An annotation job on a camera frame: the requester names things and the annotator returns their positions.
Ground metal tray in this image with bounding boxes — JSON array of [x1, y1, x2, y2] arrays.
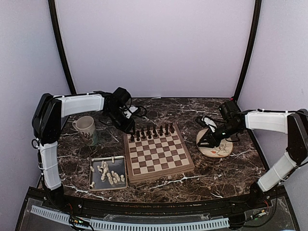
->
[[88, 155, 128, 192]]

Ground black right frame post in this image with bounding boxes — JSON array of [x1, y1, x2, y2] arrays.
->
[[233, 0, 262, 102]]

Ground black front rail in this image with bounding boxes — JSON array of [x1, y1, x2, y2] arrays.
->
[[24, 186, 287, 217]]

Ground cream patterned mug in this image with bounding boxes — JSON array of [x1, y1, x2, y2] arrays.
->
[[72, 116, 98, 146]]

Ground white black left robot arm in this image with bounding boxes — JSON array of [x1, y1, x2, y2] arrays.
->
[[32, 87, 135, 210]]

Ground black left frame post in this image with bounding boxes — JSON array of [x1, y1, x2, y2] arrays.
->
[[48, 0, 77, 95]]

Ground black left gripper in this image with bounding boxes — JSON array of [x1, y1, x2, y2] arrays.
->
[[105, 107, 136, 135]]

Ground round bird pattern plate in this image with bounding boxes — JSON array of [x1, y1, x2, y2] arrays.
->
[[197, 139, 233, 158]]

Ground black frame post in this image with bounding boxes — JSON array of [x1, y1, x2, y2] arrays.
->
[[233, 0, 262, 102], [48, 0, 77, 95]]

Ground white perforated cable duct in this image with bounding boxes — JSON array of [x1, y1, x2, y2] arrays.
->
[[30, 205, 230, 231]]

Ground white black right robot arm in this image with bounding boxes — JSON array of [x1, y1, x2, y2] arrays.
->
[[195, 100, 308, 209]]

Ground wooden chess board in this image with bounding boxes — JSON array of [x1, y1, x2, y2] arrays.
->
[[123, 123, 195, 184]]

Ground white chess pieces in tray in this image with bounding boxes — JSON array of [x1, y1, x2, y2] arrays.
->
[[90, 156, 125, 189]]

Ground dark chess pieces row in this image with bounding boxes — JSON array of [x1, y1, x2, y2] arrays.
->
[[127, 123, 179, 143]]

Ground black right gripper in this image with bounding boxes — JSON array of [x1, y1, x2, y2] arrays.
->
[[198, 121, 241, 148]]

